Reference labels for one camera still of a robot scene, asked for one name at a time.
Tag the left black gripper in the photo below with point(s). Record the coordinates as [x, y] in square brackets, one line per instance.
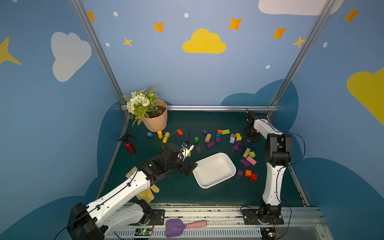
[183, 166]

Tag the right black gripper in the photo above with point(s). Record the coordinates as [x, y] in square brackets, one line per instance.
[252, 133]

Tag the purple brick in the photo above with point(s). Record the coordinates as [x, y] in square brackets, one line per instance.
[210, 145]
[245, 163]

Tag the white plastic storage bin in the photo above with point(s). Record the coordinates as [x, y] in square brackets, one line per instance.
[214, 170]

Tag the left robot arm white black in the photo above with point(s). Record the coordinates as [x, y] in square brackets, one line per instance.
[104, 216]

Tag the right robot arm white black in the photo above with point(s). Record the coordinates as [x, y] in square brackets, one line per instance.
[278, 153]

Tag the yellow notched block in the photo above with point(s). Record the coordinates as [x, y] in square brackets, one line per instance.
[238, 137]

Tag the purple arch block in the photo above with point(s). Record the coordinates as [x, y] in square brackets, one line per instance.
[237, 146]

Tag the tan brick right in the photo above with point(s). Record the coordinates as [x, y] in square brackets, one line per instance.
[246, 154]

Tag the lime green flat brick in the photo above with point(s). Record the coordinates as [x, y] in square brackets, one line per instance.
[226, 132]

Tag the pink brick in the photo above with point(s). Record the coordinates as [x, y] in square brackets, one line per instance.
[251, 160]

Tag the yellow work glove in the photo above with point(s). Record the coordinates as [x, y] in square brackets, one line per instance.
[148, 194]

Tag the orange cube right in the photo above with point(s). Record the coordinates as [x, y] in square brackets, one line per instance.
[248, 173]

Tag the red spray bottle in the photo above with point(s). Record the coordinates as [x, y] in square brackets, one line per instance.
[126, 140]

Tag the tan wooden brick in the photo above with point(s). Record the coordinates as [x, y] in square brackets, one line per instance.
[208, 138]

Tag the red cube right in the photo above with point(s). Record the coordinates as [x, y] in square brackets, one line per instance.
[254, 177]

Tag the potted plant terracotta pot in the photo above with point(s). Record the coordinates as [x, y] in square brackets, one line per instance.
[145, 107]

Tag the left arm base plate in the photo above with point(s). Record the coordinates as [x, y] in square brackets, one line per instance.
[155, 217]

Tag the purple toy shovel pink handle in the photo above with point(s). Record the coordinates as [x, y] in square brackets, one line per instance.
[175, 227]

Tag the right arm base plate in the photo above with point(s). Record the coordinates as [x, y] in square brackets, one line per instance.
[251, 217]

